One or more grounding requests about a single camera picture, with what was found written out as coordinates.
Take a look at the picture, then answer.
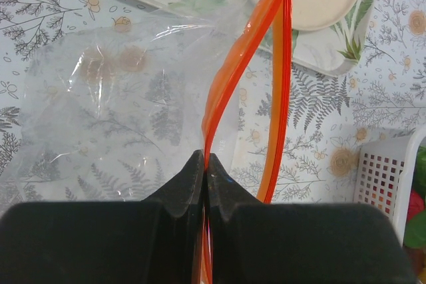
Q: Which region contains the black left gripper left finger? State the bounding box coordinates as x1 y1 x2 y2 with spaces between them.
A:
1 150 204 283

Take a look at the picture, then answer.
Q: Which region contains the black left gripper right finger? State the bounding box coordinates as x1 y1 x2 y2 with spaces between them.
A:
206 154 417 283

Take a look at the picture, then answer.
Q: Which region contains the clear orange-zip bag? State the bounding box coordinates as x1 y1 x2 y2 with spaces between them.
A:
18 0 300 284

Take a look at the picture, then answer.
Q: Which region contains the white plastic basket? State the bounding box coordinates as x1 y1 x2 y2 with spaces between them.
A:
353 126 425 238

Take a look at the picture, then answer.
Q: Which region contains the floral table mat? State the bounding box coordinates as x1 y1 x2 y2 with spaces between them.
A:
1 0 425 211

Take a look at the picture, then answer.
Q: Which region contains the green lettuce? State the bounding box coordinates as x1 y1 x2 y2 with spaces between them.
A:
403 146 425 249

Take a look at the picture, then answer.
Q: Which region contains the red wrinkled fruit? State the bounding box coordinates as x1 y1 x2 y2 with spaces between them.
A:
407 189 425 222

